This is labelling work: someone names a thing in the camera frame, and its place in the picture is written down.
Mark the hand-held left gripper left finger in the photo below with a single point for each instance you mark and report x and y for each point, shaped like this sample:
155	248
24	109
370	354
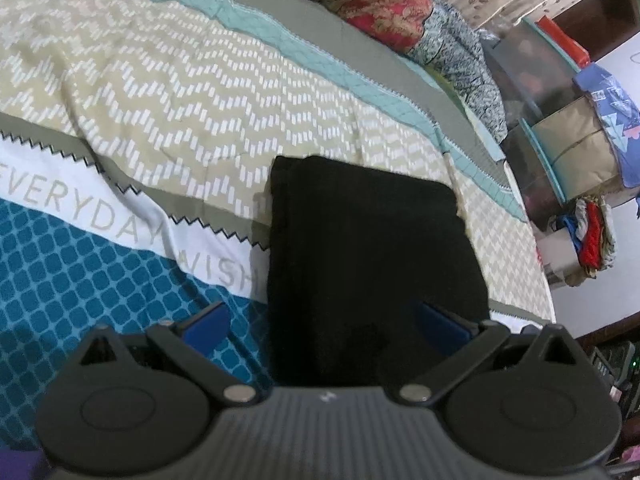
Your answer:
206	321

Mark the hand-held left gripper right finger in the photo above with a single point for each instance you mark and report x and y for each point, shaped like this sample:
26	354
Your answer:
441	324

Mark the black pants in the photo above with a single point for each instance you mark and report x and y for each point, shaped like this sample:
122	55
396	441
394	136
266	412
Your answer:
370	270

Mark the stack of folded clothes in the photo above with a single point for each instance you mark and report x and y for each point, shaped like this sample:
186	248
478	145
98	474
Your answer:
590	235

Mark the patchwork patterned bedspread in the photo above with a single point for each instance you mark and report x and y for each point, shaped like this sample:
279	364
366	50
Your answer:
150	135

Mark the beige fabric bag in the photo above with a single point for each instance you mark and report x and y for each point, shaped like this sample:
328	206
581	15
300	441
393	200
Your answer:
575	150

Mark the blue printed bag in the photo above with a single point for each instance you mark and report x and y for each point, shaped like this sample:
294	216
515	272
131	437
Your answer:
612	105

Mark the red flat packet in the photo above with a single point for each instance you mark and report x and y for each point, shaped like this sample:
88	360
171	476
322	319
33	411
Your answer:
562	40

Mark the red floral patchwork blanket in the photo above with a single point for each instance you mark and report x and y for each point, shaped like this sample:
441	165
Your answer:
400	15

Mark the dark wooden furniture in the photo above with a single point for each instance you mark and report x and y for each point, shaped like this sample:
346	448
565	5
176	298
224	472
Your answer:
600	15

